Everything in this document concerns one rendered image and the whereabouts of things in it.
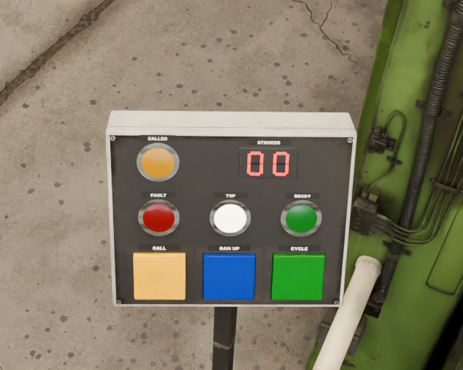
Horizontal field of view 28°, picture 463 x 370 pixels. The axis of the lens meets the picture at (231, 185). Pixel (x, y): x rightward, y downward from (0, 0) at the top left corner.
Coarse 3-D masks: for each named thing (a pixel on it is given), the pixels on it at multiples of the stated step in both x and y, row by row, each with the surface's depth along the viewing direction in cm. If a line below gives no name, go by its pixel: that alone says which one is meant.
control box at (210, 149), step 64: (128, 128) 124; (192, 128) 125; (256, 128) 125; (320, 128) 126; (128, 192) 127; (192, 192) 128; (256, 192) 128; (320, 192) 128; (128, 256) 132; (192, 256) 132; (256, 256) 132
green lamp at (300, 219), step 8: (296, 208) 129; (304, 208) 129; (312, 208) 129; (288, 216) 129; (296, 216) 129; (304, 216) 129; (312, 216) 129; (288, 224) 130; (296, 224) 130; (304, 224) 130; (312, 224) 130; (296, 232) 130; (304, 232) 130
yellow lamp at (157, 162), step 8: (152, 152) 124; (160, 152) 124; (168, 152) 125; (144, 160) 125; (152, 160) 125; (160, 160) 125; (168, 160) 125; (144, 168) 125; (152, 168) 125; (160, 168) 125; (168, 168) 126; (152, 176) 126; (160, 176) 126
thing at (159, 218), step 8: (152, 208) 128; (160, 208) 128; (168, 208) 128; (144, 216) 129; (152, 216) 129; (160, 216) 129; (168, 216) 129; (152, 224) 129; (160, 224) 129; (168, 224) 129
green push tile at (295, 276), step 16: (288, 256) 132; (304, 256) 132; (320, 256) 132; (272, 272) 133; (288, 272) 133; (304, 272) 133; (320, 272) 133; (272, 288) 134; (288, 288) 134; (304, 288) 134; (320, 288) 134
